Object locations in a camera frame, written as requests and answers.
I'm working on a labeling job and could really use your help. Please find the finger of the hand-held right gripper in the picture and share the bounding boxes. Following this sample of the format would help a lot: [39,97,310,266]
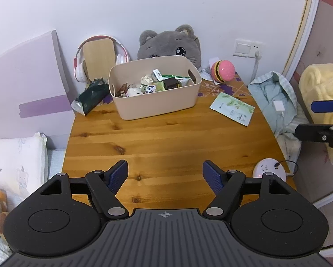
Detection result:
[294,123,333,162]
[311,96,333,113]

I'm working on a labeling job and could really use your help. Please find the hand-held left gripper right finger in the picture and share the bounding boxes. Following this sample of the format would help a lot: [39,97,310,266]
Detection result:
[202,160,292,220]

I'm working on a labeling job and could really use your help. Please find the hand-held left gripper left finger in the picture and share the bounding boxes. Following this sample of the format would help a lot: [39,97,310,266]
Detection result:
[40,159,130,220]

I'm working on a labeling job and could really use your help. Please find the beige plastic storage basket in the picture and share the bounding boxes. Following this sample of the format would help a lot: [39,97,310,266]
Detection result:
[108,55,202,121]

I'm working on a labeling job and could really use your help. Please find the brown scrunchie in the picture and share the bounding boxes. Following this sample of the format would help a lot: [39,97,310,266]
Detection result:
[116,83,131,98]

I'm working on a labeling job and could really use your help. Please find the wooden desktop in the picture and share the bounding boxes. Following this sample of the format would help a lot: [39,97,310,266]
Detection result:
[61,71,296,220]

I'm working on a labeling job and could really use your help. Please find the yellow blanket in bag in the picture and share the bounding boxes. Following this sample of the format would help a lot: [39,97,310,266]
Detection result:
[298,63,333,164]

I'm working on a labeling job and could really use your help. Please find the white charger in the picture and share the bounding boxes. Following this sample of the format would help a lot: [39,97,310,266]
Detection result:
[272,100,286,116]

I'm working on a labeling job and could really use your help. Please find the round white power strip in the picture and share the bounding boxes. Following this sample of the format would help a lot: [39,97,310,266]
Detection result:
[252,158,288,180]

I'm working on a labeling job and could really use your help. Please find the light blue quilt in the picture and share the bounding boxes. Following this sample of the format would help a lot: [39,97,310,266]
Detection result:
[248,71,309,178]

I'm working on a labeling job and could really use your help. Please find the light blue bed sheet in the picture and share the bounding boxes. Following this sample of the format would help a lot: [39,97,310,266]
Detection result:
[0,150,64,267]

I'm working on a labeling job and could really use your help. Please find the white green sachet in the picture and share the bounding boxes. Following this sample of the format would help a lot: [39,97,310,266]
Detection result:
[209,92,255,126]

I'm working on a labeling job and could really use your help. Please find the dark green packet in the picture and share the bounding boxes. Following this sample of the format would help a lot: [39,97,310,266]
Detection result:
[72,77,110,116]

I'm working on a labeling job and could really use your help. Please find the white face mask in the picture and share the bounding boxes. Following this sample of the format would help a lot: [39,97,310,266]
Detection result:
[201,58,223,84]

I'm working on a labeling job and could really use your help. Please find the white pillow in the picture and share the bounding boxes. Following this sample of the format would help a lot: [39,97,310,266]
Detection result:
[0,133,48,209]

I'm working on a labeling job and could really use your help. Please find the pink burger plush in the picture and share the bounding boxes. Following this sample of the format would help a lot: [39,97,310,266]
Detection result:
[211,60,235,82]

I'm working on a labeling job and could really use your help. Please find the red white headphones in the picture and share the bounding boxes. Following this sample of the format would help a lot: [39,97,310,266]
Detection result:
[73,35,131,83]

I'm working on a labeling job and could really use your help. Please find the wooden headphone stand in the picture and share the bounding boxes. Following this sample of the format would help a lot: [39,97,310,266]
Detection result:
[82,38,116,82]

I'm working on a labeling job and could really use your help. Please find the lavender board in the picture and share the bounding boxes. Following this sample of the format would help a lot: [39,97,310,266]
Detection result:
[0,30,78,141]

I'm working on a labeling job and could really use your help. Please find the grey cat plush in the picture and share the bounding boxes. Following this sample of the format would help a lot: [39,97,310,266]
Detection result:
[137,24,202,69]

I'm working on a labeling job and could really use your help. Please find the black plug with cable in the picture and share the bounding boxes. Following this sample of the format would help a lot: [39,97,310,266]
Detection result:
[273,160,298,176]

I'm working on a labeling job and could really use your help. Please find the white plug with cable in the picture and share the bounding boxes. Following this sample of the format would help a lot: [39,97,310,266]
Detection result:
[250,49,263,85]

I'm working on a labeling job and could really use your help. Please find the white wall socket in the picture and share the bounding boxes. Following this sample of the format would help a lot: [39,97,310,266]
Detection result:
[233,39,264,59]

